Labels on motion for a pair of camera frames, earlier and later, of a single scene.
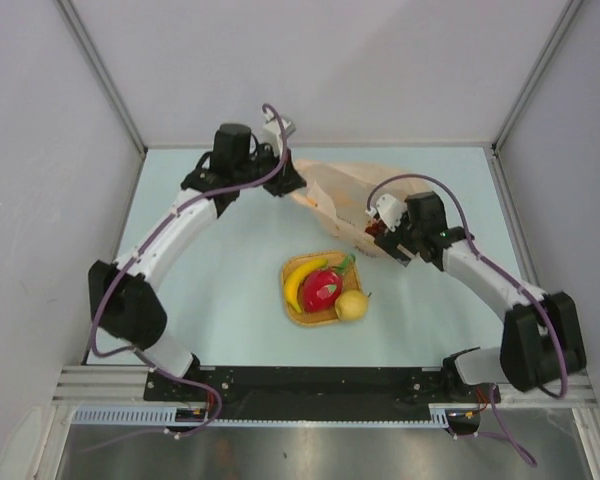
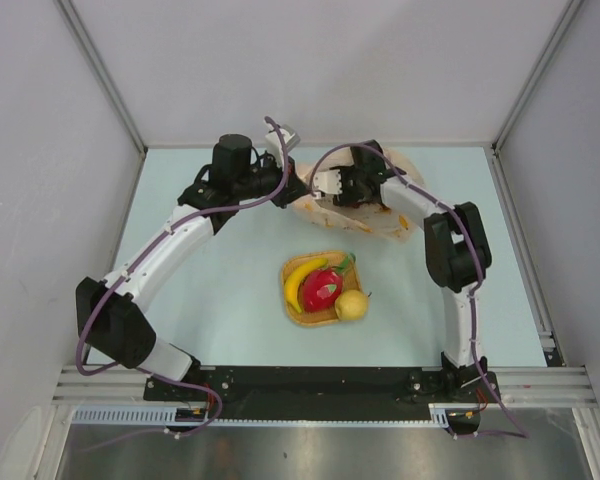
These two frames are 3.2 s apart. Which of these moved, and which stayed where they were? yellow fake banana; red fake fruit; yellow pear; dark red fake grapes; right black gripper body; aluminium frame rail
Moved: dark red fake grapes; right black gripper body
Stayed: red fake fruit; yellow fake banana; aluminium frame rail; yellow pear
